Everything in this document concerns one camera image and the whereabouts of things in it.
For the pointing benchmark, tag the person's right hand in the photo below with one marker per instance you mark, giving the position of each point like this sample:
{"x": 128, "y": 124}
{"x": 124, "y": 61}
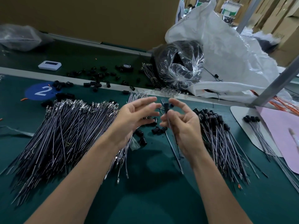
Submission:
{"x": 189, "y": 133}

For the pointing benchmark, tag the stack of cardboard boxes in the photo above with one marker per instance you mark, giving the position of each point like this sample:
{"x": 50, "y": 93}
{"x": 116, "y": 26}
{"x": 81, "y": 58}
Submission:
{"x": 285, "y": 21}

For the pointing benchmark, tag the small white timer device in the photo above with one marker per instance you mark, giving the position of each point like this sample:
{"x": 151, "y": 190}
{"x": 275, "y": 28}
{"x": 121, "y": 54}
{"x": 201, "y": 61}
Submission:
{"x": 49, "y": 65}

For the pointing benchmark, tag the clear bag with black contents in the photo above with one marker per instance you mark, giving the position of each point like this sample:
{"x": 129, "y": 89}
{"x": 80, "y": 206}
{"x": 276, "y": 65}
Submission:
{"x": 180, "y": 65}

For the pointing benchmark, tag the blue round number sticker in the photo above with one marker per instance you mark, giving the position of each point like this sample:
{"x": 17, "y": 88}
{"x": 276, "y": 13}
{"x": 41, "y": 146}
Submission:
{"x": 39, "y": 91}

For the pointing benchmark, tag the crumpled clear plastic bag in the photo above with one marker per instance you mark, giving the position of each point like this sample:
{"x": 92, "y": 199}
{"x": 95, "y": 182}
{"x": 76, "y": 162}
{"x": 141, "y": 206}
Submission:
{"x": 21, "y": 37}

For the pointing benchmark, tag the pink paper sheet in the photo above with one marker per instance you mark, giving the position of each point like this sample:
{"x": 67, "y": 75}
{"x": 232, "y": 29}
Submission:
{"x": 280, "y": 130}

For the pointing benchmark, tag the brown cardboard panel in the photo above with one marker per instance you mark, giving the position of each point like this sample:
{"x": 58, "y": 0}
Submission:
{"x": 93, "y": 18}

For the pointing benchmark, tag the person's right forearm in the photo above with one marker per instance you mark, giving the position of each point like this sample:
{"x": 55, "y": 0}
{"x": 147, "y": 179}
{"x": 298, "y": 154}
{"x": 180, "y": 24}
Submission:
{"x": 219, "y": 191}

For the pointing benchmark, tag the clear plastic strip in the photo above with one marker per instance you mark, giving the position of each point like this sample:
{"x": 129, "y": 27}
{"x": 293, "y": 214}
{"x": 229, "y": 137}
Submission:
{"x": 14, "y": 129}

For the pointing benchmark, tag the person's left forearm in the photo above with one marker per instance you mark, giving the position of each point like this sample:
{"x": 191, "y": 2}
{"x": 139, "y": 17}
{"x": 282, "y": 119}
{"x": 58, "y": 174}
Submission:
{"x": 74, "y": 189}

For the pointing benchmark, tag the white pen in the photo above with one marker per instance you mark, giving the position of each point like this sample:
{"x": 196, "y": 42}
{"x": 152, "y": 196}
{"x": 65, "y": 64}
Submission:
{"x": 294, "y": 137}

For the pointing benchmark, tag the person's left hand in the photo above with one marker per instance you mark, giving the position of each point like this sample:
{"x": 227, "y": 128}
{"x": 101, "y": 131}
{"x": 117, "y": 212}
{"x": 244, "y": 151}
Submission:
{"x": 131, "y": 121}

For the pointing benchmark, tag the black plastic caps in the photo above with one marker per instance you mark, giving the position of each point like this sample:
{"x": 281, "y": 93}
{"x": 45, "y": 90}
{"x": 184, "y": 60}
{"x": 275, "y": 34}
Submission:
{"x": 96, "y": 74}

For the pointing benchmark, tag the grey metal frame post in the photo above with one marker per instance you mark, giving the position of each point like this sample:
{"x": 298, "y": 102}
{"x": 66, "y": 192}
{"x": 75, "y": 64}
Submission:
{"x": 278, "y": 81}
{"x": 250, "y": 14}

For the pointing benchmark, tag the large white plastic sack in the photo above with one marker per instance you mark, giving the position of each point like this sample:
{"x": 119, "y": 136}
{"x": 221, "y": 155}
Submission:
{"x": 229, "y": 53}

